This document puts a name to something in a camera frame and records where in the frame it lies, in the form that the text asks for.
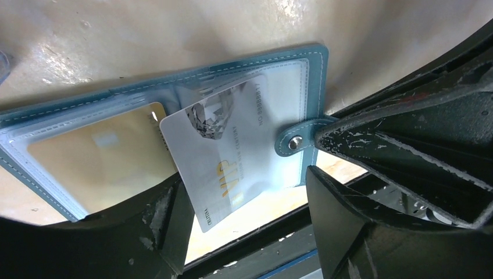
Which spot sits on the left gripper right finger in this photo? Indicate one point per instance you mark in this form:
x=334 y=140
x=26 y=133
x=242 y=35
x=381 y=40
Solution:
x=403 y=246

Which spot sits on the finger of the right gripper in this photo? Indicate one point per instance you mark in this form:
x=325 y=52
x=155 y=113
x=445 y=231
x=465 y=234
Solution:
x=429 y=134

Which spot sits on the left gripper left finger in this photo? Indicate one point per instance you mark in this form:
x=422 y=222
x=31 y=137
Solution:
x=145 y=236

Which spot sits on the gold card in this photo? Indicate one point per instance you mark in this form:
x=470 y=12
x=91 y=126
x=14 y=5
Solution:
x=105 y=163

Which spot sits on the blue leather card holder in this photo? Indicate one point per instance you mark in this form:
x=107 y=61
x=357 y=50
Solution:
x=303 y=68

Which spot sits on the silver card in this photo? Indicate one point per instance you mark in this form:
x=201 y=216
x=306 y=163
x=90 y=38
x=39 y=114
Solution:
x=224 y=145

